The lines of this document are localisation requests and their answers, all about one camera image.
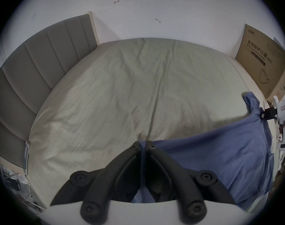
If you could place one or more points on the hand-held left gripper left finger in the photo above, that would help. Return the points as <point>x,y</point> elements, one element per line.
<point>114,172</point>

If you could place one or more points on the grey padded headboard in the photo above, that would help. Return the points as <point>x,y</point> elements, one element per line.
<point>32,74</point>

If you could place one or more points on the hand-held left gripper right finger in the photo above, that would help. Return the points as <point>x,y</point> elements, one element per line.
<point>175,174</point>

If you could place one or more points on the brown cardboard carton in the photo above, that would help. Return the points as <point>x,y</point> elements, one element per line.
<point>265,62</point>

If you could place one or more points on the bed with pale green sheet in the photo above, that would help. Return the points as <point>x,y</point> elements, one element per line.
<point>123,90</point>

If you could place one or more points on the blue shirt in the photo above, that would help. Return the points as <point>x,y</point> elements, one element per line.
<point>217,153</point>

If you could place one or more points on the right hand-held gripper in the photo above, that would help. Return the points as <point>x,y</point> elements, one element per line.
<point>284,109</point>

